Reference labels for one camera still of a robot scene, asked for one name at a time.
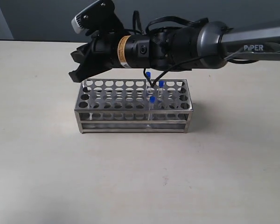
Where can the stainless steel test tube rack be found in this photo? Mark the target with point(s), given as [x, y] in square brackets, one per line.
[114, 105]

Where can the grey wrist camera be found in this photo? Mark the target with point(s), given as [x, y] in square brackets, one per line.
[98, 16]

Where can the blue-capped test tube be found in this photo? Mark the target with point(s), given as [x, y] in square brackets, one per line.
[148, 86]
[151, 107]
[85, 87]
[160, 90]

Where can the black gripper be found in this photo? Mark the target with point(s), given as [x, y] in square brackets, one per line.
[114, 50]

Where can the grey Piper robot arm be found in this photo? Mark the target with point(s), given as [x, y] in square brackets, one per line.
[210, 46]

